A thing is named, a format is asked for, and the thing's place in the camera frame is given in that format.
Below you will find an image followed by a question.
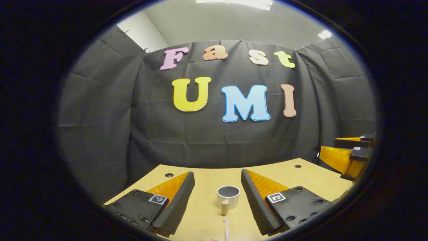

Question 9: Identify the long ceiling light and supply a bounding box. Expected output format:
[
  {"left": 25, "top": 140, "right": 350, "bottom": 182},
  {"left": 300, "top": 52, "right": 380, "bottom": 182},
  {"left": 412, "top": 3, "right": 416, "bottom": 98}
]
[{"left": 196, "top": 0, "right": 274, "bottom": 11}]

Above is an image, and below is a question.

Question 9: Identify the white cup with wooden handle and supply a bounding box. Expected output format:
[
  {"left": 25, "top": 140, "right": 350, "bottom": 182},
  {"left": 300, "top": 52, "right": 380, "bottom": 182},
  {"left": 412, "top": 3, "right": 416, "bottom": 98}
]
[{"left": 217, "top": 185, "right": 240, "bottom": 216}]

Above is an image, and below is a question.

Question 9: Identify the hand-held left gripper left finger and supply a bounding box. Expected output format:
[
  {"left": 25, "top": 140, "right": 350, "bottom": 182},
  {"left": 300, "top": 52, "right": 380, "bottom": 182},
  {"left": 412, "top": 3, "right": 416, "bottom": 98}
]
[{"left": 104, "top": 171, "right": 195, "bottom": 238}]

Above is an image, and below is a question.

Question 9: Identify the wooden desktop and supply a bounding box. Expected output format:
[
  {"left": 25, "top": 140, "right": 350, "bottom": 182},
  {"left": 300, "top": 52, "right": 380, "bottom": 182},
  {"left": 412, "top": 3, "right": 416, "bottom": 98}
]
[{"left": 104, "top": 157, "right": 355, "bottom": 241}]

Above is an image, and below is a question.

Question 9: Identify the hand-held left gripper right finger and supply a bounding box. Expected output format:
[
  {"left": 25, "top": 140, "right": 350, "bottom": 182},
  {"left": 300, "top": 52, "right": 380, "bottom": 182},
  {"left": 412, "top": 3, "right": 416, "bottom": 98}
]
[{"left": 241, "top": 169, "right": 335, "bottom": 236}]

